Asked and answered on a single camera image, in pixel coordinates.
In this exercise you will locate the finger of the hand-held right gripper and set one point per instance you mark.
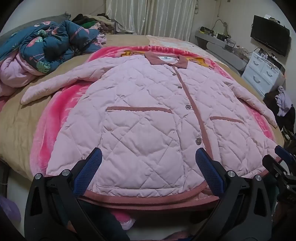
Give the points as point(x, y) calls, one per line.
point(275, 164)
point(285, 154)

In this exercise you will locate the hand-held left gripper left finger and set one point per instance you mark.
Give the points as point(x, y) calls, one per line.
point(89, 172)

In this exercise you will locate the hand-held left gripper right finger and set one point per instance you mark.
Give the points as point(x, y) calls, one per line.
point(209, 172)

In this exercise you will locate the pink quilted jacket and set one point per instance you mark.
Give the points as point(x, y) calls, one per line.
point(138, 115)

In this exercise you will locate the dark clothes heap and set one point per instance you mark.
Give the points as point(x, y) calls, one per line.
point(289, 125)

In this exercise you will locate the pile of folded clothes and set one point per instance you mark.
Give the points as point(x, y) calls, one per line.
point(92, 22)

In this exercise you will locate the lavender cloth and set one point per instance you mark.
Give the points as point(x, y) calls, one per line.
point(283, 102)

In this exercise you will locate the pink printed blanket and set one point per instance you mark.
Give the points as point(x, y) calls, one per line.
point(60, 111)

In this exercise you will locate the bed with tan sheet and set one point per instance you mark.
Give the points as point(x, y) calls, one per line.
point(20, 125)

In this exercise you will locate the purple cloth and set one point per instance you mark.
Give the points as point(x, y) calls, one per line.
point(9, 208)

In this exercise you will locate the white drawer cabinet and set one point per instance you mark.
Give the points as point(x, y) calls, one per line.
point(259, 69)

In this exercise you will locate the black flat television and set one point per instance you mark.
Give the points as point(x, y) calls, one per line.
point(269, 34)

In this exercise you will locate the cluster of small electronics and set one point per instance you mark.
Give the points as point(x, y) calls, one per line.
point(227, 40)

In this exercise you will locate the blue floral duvet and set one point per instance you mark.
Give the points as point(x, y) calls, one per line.
point(46, 46)

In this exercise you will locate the pale pink patterned sheet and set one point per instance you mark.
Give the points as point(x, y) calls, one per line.
point(171, 41)

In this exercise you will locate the white pleated curtain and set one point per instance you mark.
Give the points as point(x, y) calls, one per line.
point(150, 16)

